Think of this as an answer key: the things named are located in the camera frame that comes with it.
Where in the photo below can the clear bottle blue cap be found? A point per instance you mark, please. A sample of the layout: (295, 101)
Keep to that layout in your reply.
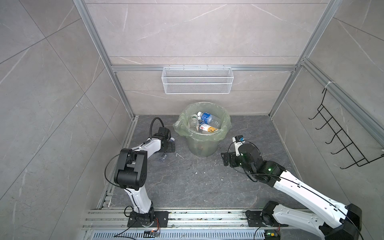
(163, 157)

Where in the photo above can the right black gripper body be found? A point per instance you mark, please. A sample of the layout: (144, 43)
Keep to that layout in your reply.
(235, 161)

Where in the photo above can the small beige label package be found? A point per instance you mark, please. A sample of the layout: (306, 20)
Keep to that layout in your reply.
(207, 129)

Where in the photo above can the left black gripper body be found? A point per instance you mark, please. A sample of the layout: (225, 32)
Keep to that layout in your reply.
(170, 147)

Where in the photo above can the blue label bottle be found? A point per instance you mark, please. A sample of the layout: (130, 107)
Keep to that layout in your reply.
(210, 119)

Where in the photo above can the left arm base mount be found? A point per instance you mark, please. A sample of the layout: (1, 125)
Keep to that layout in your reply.
(157, 218)

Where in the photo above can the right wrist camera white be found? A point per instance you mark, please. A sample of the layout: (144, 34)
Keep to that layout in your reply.
(238, 141)

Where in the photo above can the white wire wall basket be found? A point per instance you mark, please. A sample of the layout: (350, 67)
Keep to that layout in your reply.
(197, 80)

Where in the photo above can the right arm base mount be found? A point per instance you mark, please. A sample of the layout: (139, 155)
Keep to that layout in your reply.
(255, 218)

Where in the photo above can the black wire hook rack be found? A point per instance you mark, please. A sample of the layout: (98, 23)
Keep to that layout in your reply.
(340, 134)

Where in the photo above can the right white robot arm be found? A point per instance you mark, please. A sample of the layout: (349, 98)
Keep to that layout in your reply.
(326, 218)

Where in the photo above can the green mesh trash bin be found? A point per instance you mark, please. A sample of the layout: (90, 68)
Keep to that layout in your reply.
(202, 149)

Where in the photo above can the green plastic bin liner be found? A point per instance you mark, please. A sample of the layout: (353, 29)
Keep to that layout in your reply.
(181, 125)

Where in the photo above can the small green cap bottle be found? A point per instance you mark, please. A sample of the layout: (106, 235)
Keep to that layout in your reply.
(194, 123)

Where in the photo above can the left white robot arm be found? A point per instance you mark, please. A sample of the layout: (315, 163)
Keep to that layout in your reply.
(131, 168)

